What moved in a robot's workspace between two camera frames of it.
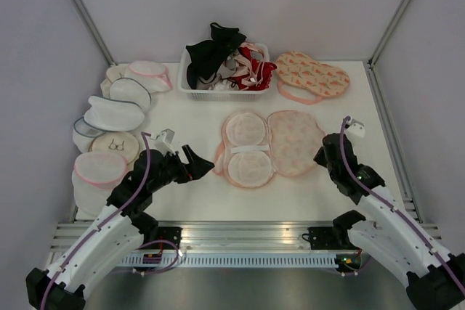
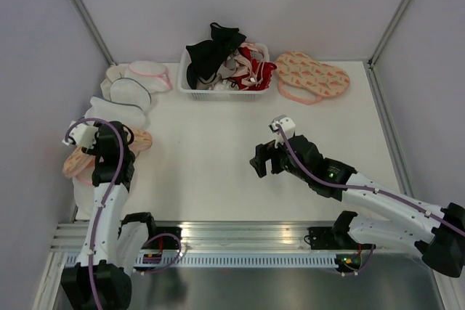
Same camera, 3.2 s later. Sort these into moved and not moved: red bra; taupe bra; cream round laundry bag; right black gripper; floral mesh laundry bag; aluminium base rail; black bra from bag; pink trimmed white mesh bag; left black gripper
Moved: right black gripper; left black gripper; floral mesh laundry bag
Not moved: cream round laundry bag; pink trimmed white mesh bag; black bra from bag; aluminium base rail; taupe bra; red bra
